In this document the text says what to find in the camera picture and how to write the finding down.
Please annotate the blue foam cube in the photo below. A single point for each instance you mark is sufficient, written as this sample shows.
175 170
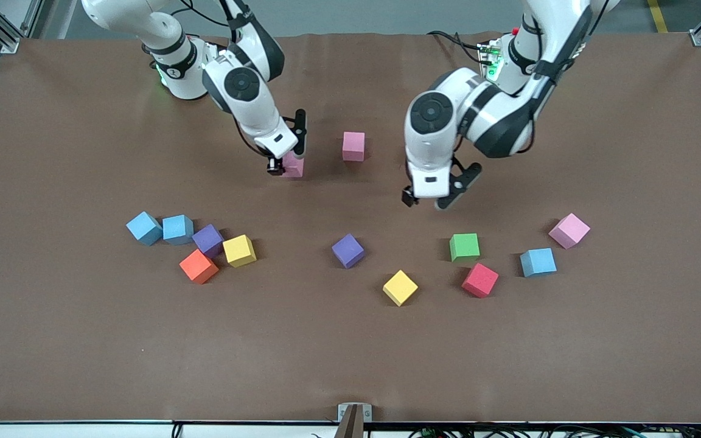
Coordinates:
537 260
143 226
177 227

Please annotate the red foam cube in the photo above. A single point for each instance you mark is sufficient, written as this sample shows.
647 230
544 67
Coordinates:
479 277

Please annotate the brown table mat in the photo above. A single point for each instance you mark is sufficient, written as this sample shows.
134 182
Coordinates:
350 353

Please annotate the yellow foam cube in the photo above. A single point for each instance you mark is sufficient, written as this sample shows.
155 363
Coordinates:
239 248
400 285

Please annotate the purple foam cube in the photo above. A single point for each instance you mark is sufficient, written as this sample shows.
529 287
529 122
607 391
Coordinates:
347 248
207 238

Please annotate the pink foam cube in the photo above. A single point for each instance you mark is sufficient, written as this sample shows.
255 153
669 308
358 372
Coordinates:
568 228
294 165
353 145

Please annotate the green foam cube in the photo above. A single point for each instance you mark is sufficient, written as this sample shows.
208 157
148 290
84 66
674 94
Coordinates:
464 245

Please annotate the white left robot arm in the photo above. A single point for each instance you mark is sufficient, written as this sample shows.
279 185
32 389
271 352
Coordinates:
496 115

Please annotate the orange foam cube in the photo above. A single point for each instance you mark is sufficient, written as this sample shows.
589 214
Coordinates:
197 263

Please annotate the white table edge rail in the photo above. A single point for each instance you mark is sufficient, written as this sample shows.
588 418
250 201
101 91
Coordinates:
52 431

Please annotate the yellow floor tape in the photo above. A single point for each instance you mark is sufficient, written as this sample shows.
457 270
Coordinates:
658 17

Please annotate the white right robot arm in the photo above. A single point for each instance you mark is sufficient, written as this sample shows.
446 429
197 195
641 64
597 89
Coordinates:
180 76

